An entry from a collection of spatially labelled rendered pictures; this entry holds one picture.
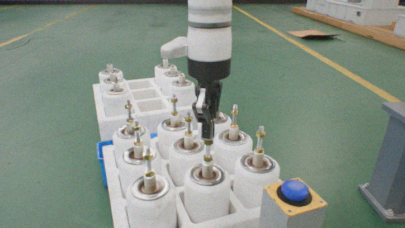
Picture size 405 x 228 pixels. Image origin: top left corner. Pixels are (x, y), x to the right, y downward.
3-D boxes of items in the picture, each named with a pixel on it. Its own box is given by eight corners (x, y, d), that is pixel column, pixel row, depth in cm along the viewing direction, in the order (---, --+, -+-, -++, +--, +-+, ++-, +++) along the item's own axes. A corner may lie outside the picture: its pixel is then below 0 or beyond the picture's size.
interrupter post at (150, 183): (143, 186, 59) (142, 172, 57) (155, 183, 59) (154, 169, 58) (145, 194, 57) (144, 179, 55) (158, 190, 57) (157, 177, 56)
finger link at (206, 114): (192, 101, 49) (199, 114, 55) (189, 111, 49) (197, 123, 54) (207, 102, 49) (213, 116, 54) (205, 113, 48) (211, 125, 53)
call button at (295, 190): (296, 186, 49) (298, 176, 48) (312, 202, 46) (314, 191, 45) (275, 192, 48) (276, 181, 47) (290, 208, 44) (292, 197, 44)
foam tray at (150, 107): (178, 109, 152) (178, 75, 144) (207, 147, 118) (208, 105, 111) (98, 120, 140) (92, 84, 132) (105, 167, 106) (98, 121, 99)
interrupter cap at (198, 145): (179, 137, 76) (179, 135, 76) (208, 141, 74) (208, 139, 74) (168, 152, 69) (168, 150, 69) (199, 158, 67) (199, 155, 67)
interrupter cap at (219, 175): (183, 182, 60) (183, 179, 60) (197, 161, 66) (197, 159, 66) (219, 191, 57) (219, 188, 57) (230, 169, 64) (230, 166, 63)
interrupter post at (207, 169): (199, 177, 61) (200, 164, 60) (204, 171, 63) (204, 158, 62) (211, 180, 60) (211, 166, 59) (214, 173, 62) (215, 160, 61)
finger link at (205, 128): (204, 111, 56) (203, 135, 58) (199, 117, 53) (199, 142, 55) (211, 112, 55) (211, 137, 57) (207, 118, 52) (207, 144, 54)
